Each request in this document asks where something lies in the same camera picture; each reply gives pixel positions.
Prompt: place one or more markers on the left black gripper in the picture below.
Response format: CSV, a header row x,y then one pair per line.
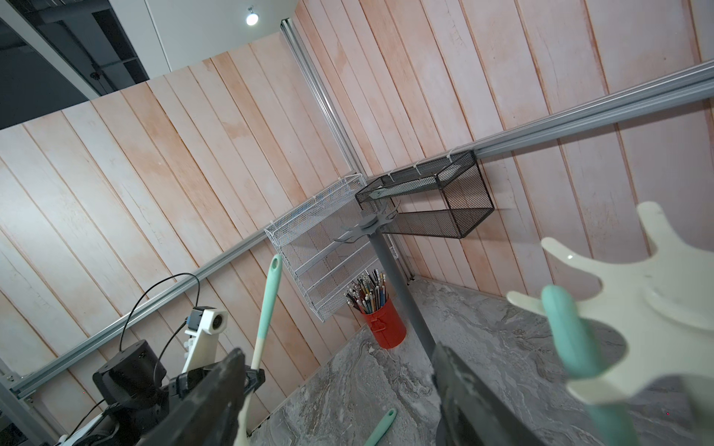
x,y
181,386

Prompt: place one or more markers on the white wire mesh shelf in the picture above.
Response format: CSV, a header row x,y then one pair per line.
x,y
330,266

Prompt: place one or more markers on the dark grey utensil rack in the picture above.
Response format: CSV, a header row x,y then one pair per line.
x,y
373,227

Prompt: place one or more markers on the cream utensil rack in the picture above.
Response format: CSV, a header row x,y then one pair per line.
x,y
652,319

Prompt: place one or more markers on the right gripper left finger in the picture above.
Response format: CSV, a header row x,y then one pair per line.
x,y
208,416

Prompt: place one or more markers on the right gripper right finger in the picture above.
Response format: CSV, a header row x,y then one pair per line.
x,y
471,414

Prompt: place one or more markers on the black mesh wall basket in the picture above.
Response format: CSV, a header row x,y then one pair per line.
x,y
442,198

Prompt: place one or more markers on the red pencil cup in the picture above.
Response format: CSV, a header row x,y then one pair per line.
x,y
382,312

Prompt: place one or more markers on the cream skimmer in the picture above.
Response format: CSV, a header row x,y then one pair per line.
x,y
273,279
381,428

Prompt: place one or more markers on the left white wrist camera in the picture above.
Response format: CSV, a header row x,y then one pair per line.
x,y
204,326

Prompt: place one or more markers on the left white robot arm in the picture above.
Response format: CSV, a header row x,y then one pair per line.
x,y
137,402

